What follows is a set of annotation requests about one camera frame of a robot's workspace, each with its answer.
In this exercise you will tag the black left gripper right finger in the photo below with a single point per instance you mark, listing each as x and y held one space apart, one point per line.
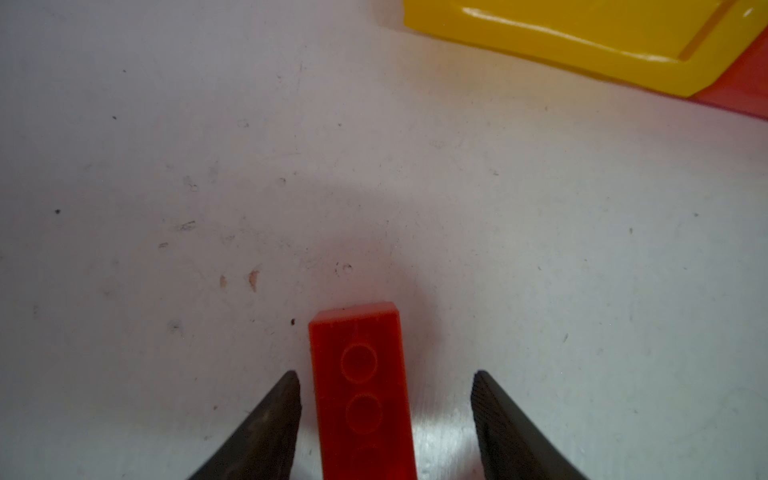
510 445

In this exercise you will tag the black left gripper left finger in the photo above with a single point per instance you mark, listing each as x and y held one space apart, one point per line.
263 445

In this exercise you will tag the red lego brick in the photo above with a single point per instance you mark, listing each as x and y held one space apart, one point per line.
361 393

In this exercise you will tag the red plastic bin middle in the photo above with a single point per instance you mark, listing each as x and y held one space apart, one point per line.
742 88

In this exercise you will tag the yellow plastic bin left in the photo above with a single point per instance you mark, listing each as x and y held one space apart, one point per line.
674 47

